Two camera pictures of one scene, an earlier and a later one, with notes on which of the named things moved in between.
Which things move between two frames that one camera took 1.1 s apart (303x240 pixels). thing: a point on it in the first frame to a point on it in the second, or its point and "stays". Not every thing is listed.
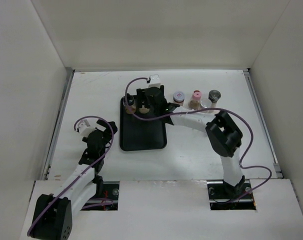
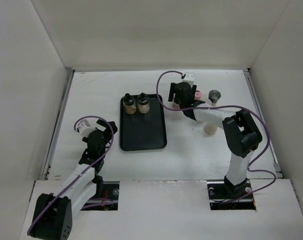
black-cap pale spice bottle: [143, 110] stays
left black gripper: [104, 124] stays
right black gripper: [141, 95] to [173, 90]
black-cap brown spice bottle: [130, 101] stays
